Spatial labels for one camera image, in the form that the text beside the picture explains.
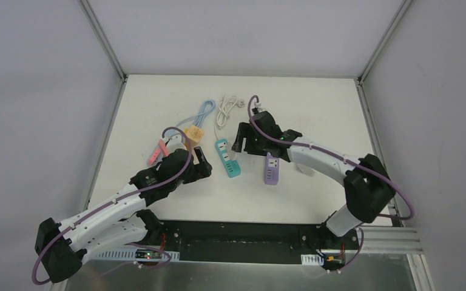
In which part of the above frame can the pink triangular socket adapter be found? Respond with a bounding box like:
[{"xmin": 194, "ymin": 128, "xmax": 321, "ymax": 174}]
[{"xmin": 147, "ymin": 138, "xmax": 169, "ymax": 166}]

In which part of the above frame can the purple power strip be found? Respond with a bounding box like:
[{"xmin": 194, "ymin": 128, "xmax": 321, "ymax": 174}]
[{"xmin": 264, "ymin": 152, "xmax": 280, "ymax": 186}]

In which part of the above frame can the beige dragon cube socket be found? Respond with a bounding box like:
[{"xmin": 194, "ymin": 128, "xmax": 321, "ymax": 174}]
[{"xmin": 184, "ymin": 125, "xmax": 204, "ymax": 146}]

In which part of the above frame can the yellow cube socket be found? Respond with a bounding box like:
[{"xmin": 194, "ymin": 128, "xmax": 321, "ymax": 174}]
[{"xmin": 181, "ymin": 129, "xmax": 192, "ymax": 150}]

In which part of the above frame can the teal power strip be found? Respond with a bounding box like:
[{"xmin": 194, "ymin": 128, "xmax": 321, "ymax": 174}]
[{"xmin": 215, "ymin": 139, "xmax": 241, "ymax": 178}]

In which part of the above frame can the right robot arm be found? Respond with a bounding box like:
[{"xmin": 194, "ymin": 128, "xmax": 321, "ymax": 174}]
[{"xmin": 232, "ymin": 111, "xmax": 396, "ymax": 249}]

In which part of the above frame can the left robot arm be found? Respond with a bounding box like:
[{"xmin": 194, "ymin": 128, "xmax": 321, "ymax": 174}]
[{"xmin": 32, "ymin": 147, "xmax": 212, "ymax": 285}]

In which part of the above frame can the white cable of teal strip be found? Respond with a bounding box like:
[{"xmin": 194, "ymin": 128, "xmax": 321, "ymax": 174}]
[{"xmin": 214, "ymin": 95, "xmax": 245, "ymax": 141}]

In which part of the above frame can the light blue coiled cable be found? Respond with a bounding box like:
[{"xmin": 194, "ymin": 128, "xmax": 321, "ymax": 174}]
[{"xmin": 175, "ymin": 99, "xmax": 217, "ymax": 129}]

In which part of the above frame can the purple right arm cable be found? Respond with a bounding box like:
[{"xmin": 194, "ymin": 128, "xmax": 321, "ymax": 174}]
[{"xmin": 247, "ymin": 95, "xmax": 416, "ymax": 274}]

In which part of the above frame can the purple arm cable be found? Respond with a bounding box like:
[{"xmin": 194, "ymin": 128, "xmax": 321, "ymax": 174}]
[
  {"xmin": 247, "ymin": 95, "xmax": 416, "ymax": 274},
  {"xmin": 31, "ymin": 127, "xmax": 194, "ymax": 286}
]

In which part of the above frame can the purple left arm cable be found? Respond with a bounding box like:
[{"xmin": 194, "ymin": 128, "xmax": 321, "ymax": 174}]
[{"xmin": 31, "ymin": 127, "xmax": 194, "ymax": 286}]

